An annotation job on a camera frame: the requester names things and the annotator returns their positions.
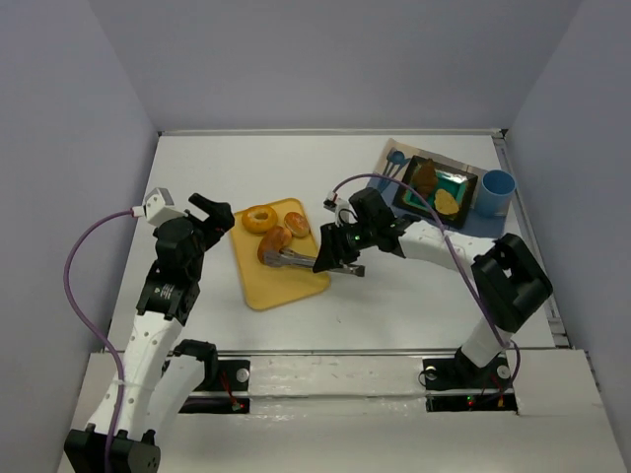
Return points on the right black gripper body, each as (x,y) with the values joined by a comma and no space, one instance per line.
(337,244)

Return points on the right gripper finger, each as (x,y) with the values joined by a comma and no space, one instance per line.
(332,256)
(332,237)

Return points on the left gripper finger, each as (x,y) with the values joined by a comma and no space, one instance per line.
(221,216)
(202,203)

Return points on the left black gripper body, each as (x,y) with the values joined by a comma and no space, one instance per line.
(211,220)

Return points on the round white bread roll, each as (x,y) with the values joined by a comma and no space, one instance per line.
(274,240)

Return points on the metal tongs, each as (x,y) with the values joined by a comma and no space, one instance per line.
(290,258)

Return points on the chocolate croissant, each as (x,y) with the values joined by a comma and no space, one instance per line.
(425,179)

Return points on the seeded bread slice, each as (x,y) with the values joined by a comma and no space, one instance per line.
(444,203)

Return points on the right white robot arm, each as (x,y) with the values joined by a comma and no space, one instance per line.
(506,281)

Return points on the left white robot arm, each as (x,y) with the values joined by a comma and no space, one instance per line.
(157,371)

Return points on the orange bagel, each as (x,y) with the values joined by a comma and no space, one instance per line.
(259,219)

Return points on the cream filled bun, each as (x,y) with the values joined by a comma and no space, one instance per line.
(297,224)

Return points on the yellow tray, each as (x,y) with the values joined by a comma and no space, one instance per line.
(267,287)

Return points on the blue plastic knife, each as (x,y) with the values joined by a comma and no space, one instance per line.
(393,169)

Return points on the blue plastic fork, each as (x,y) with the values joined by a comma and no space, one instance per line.
(384,182)

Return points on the blue plastic spoon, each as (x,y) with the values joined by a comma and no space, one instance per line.
(397,157)

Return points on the black and green plate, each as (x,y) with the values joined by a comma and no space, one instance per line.
(460,183)

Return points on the blue cup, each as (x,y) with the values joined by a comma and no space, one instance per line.
(495,193)

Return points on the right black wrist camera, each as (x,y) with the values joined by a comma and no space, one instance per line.
(365,207)

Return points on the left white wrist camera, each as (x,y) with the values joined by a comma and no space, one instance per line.
(158,206)

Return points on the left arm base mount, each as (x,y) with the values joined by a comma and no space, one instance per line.
(223,389)

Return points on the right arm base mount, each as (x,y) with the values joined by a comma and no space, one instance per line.
(486,390)

